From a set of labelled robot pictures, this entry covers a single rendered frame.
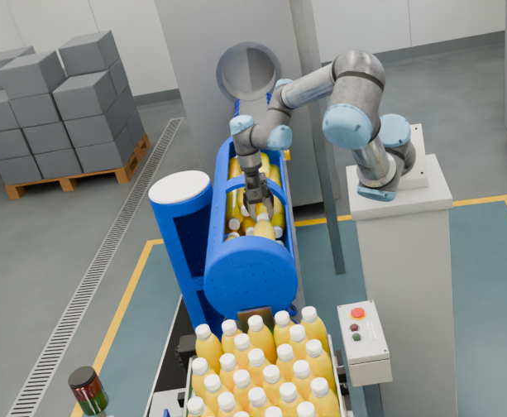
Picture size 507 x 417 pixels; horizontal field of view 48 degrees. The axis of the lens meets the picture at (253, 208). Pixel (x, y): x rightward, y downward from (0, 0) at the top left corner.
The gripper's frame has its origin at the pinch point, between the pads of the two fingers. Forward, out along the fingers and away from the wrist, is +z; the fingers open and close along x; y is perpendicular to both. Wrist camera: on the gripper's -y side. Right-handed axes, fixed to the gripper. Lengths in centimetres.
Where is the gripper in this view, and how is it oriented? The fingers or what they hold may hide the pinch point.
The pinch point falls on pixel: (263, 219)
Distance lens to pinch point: 190.7
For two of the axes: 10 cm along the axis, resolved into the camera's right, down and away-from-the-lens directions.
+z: 2.0, 8.5, 4.9
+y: -0.1, -5.0, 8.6
